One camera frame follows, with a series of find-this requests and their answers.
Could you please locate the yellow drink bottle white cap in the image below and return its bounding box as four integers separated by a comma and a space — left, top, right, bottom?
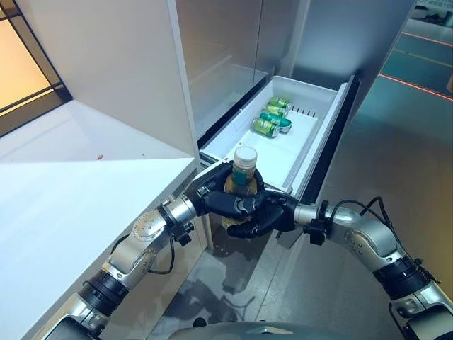
222, 145, 260, 228

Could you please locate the black framed orange window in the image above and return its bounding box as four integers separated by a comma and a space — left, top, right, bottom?
0, 0, 71, 138

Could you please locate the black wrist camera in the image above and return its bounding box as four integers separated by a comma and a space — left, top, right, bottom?
305, 200, 333, 246
176, 220, 195, 248

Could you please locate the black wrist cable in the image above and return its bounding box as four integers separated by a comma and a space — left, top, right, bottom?
147, 238, 177, 276
327, 195, 389, 222

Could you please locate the stainless steel fridge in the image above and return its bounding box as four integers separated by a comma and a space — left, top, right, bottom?
173, 0, 425, 251

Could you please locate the white counter cabinet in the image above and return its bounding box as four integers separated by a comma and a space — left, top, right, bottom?
0, 0, 214, 340

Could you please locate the steel fridge drawer front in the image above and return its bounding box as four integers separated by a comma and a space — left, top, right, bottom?
275, 72, 362, 251

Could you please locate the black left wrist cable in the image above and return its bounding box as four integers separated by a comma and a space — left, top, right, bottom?
147, 238, 177, 276

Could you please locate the grey robot torso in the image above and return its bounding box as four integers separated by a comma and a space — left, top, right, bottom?
169, 320, 390, 340

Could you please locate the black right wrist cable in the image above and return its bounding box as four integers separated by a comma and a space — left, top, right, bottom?
327, 195, 389, 222

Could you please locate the green drink can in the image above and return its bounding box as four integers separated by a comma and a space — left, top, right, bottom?
259, 110, 294, 134
263, 103, 289, 118
267, 96, 293, 112
252, 117, 281, 139

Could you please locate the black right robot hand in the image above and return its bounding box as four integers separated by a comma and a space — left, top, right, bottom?
227, 169, 297, 239

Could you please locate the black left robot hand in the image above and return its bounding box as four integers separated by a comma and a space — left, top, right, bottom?
183, 161, 265, 217

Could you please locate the white fridge drawer bin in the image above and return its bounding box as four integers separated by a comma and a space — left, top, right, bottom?
199, 74, 355, 196

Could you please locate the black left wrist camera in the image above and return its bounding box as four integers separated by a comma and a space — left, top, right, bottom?
176, 220, 195, 248

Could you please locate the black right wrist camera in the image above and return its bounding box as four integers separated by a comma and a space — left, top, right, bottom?
305, 200, 333, 246

